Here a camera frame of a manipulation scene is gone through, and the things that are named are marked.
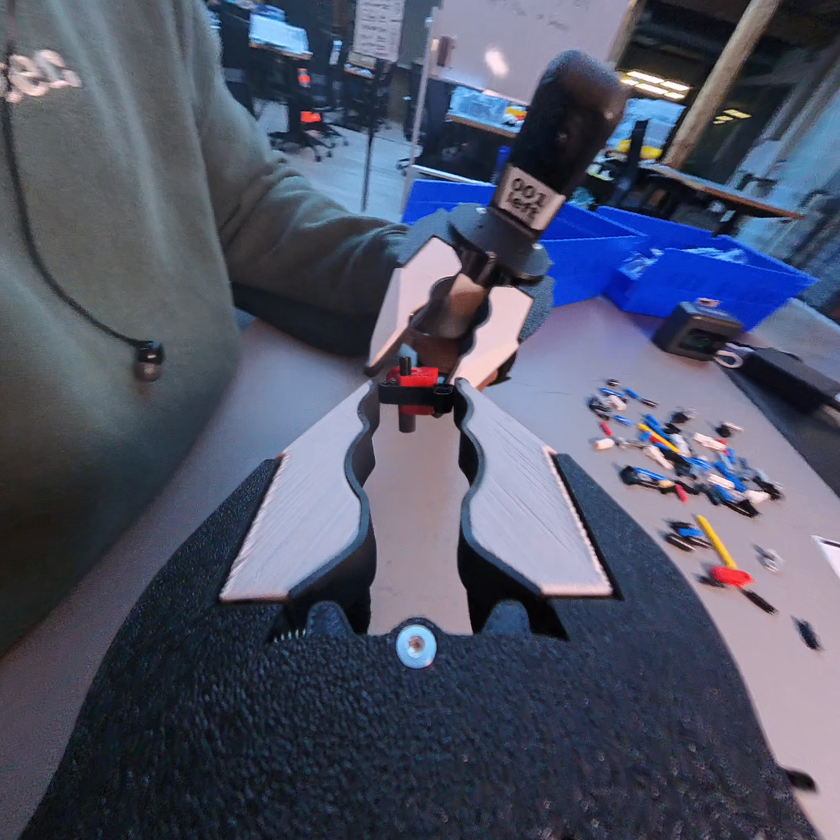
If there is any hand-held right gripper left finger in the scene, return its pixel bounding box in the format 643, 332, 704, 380
218, 381, 380, 603

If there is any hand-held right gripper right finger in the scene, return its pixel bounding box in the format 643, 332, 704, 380
454, 379, 615, 600

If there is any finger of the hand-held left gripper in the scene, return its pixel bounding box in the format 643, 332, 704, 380
462, 285, 536, 392
364, 236, 465, 379

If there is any person's left hand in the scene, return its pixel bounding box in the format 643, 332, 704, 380
412, 276, 488, 376

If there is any whiteboard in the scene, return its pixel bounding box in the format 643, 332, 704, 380
427, 0, 641, 107

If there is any blue plastic bin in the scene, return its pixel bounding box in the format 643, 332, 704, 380
597, 206, 819, 333
402, 178, 648, 311

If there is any pile of small toy pieces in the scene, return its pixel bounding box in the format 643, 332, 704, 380
587, 377, 786, 521

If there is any wooden background table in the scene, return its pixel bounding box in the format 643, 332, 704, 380
646, 161, 805, 221

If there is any yellow toy axle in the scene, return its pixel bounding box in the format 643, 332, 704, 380
696, 514, 740, 571

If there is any black device with green display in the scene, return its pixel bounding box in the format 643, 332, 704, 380
651, 301, 744, 361

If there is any office chair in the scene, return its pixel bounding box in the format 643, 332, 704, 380
269, 66, 349, 162

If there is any black power adapter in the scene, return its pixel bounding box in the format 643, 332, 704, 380
738, 346, 840, 416

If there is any pale wooden post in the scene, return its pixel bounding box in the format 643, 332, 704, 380
663, 0, 783, 171

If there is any black drawstring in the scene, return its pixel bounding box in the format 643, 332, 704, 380
0, 39, 167, 383

